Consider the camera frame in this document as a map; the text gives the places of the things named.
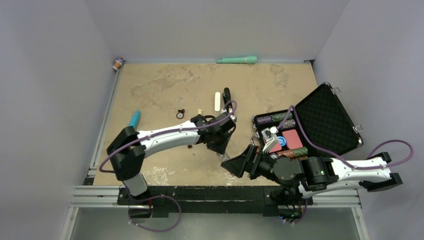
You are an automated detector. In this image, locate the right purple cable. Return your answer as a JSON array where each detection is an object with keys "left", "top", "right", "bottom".
[{"left": 276, "top": 105, "right": 415, "bottom": 171}]

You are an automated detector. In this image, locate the small orange bottle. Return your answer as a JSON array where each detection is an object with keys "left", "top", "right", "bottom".
[{"left": 112, "top": 57, "right": 125, "bottom": 71}]

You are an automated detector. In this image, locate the green marker pen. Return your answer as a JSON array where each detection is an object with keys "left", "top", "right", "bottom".
[{"left": 215, "top": 56, "right": 258, "bottom": 65}]

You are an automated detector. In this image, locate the pink playing card deck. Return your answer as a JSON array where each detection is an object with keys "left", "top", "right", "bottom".
[{"left": 269, "top": 143, "right": 282, "bottom": 153}]

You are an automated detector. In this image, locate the black poker chip case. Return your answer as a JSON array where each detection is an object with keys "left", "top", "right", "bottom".
[{"left": 270, "top": 82, "right": 364, "bottom": 159}]

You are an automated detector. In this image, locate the blue dealer button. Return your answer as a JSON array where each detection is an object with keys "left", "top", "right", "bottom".
[{"left": 277, "top": 136, "right": 287, "bottom": 147}]

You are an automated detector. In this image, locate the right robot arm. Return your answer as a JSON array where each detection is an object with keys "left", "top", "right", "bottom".
[{"left": 221, "top": 144, "right": 403, "bottom": 204}]

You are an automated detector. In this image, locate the black stapler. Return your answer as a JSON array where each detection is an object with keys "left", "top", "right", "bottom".
[{"left": 222, "top": 87, "right": 233, "bottom": 113}]

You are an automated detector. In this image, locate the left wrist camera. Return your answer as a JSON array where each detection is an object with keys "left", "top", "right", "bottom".
[{"left": 228, "top": 112, "right": 237, "bottom": 123}]

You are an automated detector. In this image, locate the purple loop cable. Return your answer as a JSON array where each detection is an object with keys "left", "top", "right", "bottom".
[{"left": 127, "top": 194, "right": 182, "bottom": 233}]

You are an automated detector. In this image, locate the brown 100 poker chip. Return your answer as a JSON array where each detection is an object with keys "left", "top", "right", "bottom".
[{"left": 176, "top": 112, "right": 184, "bottom": 120}]

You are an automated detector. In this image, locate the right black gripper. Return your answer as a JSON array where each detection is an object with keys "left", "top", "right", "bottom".
[{"left": 219, "top": 145, "right": 278, "bottom": 185}]

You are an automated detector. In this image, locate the blue marker pen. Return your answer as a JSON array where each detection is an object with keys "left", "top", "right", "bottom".
[{"left": 128, "top": 110, "right": 141, "bottom": 129}]

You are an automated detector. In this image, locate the white stapler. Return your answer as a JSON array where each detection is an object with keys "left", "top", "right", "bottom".
[{"left": 213, "top": 91, "right": 221, "bottom": 114}]

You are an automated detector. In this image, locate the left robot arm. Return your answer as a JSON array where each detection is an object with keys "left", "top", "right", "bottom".
[{"left": 106, "top": 112, "right": 237, "bottom": 205}]

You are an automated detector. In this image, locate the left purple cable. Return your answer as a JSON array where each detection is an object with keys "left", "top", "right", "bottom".
[{"left": 98, "top": 100, "right": 238, "bottom": 174}]

